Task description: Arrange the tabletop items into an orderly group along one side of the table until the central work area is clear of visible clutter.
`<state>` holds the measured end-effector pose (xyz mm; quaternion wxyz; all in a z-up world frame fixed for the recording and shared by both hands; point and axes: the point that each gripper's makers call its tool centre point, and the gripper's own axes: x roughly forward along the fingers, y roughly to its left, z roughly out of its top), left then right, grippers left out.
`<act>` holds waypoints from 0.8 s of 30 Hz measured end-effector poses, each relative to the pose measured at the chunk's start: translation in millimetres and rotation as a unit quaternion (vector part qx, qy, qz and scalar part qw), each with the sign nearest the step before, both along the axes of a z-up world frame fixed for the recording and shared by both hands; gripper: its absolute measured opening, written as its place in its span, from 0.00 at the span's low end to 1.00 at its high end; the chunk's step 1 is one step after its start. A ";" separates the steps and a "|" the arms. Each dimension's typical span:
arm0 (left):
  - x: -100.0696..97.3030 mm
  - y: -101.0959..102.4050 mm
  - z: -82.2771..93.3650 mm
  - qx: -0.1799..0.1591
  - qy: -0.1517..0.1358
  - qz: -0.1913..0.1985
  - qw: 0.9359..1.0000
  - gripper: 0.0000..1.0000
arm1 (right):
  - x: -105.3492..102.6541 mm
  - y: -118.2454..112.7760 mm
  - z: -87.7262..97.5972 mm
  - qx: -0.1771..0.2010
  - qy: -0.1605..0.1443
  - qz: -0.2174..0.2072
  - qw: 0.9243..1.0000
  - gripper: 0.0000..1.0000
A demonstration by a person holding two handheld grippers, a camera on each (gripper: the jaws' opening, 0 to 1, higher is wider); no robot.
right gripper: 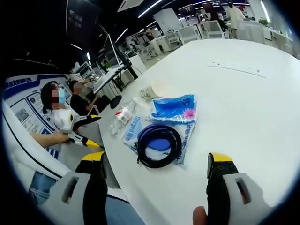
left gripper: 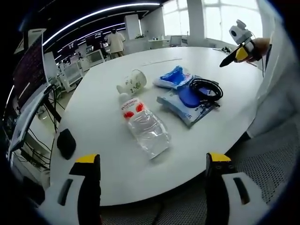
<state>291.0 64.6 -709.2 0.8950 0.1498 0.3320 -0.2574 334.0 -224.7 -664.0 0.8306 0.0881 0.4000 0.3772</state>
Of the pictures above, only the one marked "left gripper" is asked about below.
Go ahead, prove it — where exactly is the grey mesh chair seat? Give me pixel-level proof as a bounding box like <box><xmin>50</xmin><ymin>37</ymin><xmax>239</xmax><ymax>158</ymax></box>
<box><xmin>100</xmin><ymin>131</ymin><xmax>293</xmax><ymax>225</ymax></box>

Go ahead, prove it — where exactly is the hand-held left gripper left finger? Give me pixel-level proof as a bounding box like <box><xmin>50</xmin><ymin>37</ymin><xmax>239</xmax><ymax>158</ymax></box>
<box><xmin>37</xmin><ymin>154</ymin><xmax>102</xmax><ymax>225</ymax></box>

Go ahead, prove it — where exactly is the black pouch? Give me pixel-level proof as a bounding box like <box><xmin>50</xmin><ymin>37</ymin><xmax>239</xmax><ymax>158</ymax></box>
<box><xmin>56</xmin><ymin>128</ymin><xmax>77</xmax><ymax>160</ymax></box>

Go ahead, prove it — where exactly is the person's white sleeve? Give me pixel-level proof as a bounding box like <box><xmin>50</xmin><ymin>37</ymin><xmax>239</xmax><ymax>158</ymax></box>
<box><xmin>247</xmin><ymin>16</ymin><xmax>297</xmax><ymax>141</ymax></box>

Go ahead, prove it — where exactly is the white round table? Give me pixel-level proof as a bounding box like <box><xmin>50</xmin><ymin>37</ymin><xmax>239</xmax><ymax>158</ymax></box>
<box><xmin>49</xmin><ymin>46</ymin><xmax>264</xmax><ymax>207</ymax></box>

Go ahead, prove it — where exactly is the black cable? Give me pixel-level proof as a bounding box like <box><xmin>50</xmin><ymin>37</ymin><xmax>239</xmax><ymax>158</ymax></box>
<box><xmin>189</xmin><ymin>78</ymin><xmax>224</xmax><ymax>104</ymax></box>

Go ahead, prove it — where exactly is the blue and white packet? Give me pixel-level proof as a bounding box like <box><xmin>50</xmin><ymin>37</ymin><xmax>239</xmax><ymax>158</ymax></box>
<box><xmin>156</xmin><ymin>88</ymin><xmax>220</xmax><ymax>128</ymax></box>

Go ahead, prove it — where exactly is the person's right hand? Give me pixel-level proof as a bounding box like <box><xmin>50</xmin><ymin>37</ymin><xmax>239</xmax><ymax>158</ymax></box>
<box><xmin>247</xmin><ymin>37</ymin><xmax>270</xmax><ymax>67</ymax></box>

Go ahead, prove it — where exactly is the large monitor screen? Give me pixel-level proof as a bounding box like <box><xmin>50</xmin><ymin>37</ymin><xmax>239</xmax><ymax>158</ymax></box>
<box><xmin>9</xmin><ymin>30</ymin><xmax>51</xmax><ymax>150</ymax></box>

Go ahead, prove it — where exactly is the blue and white plastic bag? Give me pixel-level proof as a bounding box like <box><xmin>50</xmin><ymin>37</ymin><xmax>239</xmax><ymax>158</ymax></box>
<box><xmin>152</xmin><ymin>65</ymin><xmax>197</xmax><ymax>90</ymax></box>

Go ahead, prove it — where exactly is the white floral mug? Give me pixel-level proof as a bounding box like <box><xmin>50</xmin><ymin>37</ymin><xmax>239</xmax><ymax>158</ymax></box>
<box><xmin>116</xmin><ymin>68</ymin><xmax>148</xmax><ymax>97</ymax></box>

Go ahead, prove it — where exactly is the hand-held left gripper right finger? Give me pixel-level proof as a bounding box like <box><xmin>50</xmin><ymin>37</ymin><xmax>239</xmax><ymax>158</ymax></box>
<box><xmin>204</xmin><ymin>152</ymin><xmax>277</xmax><ymax>225</ymax></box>

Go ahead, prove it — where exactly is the clear plastic water bottle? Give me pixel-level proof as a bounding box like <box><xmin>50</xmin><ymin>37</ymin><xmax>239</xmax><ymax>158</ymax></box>
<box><xmin>118</xmin><ymin>92</ymin><xmax>171</xmax><ymax>160</ymax></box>

